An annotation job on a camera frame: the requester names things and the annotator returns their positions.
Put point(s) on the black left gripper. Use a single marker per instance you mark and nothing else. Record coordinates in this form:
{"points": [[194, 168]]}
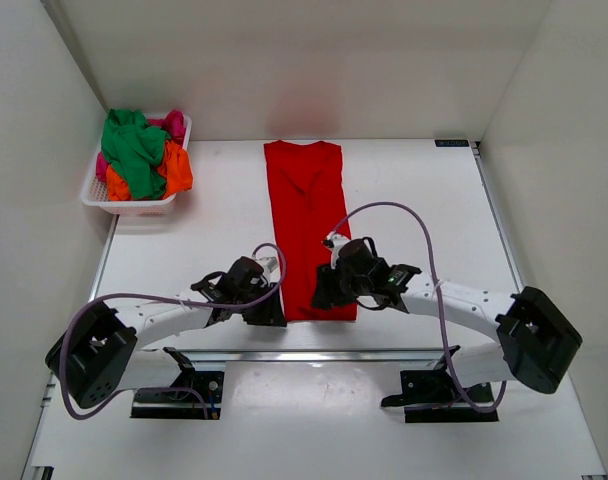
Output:
{"points": [[263, 305]]}

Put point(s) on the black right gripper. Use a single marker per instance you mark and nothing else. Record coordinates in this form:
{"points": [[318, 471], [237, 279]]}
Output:
{"points": [[329, 284]]}

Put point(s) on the red t shirt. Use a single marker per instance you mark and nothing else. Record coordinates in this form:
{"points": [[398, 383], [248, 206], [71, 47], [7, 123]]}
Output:
{"points": [[305, 186]]}

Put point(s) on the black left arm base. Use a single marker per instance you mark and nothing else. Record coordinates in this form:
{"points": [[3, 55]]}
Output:
{"points": [[168, 384]]}

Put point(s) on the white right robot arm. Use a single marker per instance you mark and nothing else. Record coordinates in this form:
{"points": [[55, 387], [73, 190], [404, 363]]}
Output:
{"points": [[531, 340]]}

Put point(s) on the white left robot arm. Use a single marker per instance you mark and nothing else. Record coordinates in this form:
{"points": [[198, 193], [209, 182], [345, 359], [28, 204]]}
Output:
{"points": [[109, 348]]}

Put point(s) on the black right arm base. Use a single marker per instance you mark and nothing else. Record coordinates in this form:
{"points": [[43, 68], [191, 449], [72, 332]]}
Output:
{"points": [[428, 396]]}

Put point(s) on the orange t shirt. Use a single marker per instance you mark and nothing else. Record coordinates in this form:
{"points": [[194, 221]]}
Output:
{"points": [[175, 170]]}

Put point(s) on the white plastic basket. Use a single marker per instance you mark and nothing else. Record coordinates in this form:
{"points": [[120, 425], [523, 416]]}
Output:
{"points": [[94, 192]]}

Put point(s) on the pink t shirt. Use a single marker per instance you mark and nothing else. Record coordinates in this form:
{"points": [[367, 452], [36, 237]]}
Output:
{"points": [[173, 123]]}

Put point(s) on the green t shirt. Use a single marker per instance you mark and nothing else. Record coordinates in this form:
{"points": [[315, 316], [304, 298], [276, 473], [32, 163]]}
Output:
{"points": [[135, 149]]}

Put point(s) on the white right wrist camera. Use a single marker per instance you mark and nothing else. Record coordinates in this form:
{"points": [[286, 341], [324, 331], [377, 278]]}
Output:
{"points": [[334, 242]]}

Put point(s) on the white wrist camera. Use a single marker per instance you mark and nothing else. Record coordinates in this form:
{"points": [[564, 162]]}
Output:
{"points": [[334, 242], [269, 264]]}

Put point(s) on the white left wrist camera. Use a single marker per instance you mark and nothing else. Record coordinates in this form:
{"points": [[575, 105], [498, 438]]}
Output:
{"points": [[269, 264]]}

